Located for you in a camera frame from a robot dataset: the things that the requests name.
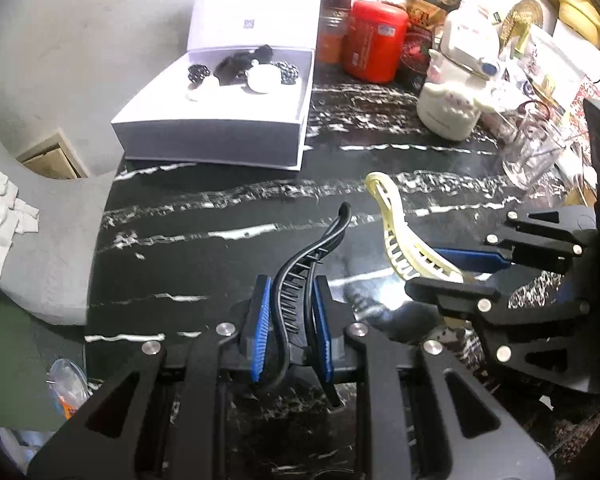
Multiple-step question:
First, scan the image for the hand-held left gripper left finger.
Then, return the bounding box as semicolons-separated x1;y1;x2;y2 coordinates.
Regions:
27;274;273;480

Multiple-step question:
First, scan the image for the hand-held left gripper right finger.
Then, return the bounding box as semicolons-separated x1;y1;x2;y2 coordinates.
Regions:
312;275;556;480

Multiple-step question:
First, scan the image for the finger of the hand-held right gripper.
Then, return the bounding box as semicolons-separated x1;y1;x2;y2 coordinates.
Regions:
435;207;599;274
405;272;592;391

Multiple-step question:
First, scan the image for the black banana hair clip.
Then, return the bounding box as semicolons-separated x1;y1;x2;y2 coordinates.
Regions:
256;202;353;408

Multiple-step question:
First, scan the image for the cream banana hair clip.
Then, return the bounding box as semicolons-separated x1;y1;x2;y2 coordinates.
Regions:
364;171;473;333

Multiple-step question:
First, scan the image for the lavender gift box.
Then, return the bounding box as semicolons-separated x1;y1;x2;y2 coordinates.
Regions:
111;0;326;172

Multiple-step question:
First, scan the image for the checkered scrunchie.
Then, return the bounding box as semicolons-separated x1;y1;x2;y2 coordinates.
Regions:
275;61;301;86

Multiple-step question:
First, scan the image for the clear glass cup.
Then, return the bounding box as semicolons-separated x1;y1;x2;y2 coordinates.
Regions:
502;110;568;191

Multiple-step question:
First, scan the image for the white cartoon kettle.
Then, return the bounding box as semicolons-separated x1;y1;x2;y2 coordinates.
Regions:
417;10;503;142

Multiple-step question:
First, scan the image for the yellow cloth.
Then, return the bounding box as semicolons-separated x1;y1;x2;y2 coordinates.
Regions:
557;0;600;48

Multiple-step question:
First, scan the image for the gold fan ornament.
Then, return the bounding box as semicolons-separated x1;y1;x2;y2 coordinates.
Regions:
502;0;543;41

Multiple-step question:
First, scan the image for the plastic cup with orange scraps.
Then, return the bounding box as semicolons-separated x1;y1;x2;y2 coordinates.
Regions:
47;357;88;418

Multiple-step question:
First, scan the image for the red canister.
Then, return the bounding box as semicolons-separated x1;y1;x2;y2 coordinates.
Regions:
342;0;410;83

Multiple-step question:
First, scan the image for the white round case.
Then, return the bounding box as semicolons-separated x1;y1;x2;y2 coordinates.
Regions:
247;62;286;95

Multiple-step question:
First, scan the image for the jar with orange contents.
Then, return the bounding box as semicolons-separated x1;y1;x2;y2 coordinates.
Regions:
317;12;353;65

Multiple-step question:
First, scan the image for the wooden drawer box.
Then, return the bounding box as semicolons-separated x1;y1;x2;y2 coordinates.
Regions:
17;130;88;181

